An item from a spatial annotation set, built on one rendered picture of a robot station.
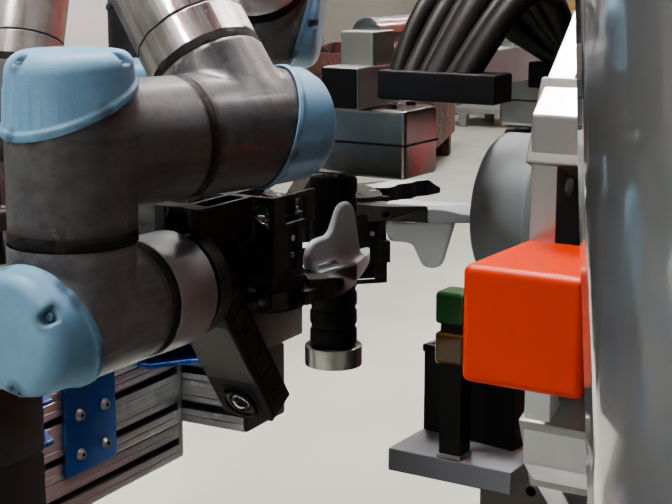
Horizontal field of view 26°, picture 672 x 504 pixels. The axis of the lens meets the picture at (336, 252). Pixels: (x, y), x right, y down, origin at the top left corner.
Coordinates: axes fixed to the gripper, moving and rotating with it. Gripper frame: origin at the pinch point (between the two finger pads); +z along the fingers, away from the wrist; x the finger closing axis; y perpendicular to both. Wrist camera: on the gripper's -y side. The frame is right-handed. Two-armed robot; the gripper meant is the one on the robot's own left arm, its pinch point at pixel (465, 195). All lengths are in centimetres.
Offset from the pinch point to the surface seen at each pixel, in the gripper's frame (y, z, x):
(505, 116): -7.6, 3.3, 1.6
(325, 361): 7.2, -19.7, 26.4
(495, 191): -4.5, -5.0, 22.3
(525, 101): -9.1, 4.7, 3.0
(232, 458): 86, 3, -161
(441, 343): 24.2, 8.0, -32.0
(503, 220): -2.3, -4.6, 23.4
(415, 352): 87, 64, -233
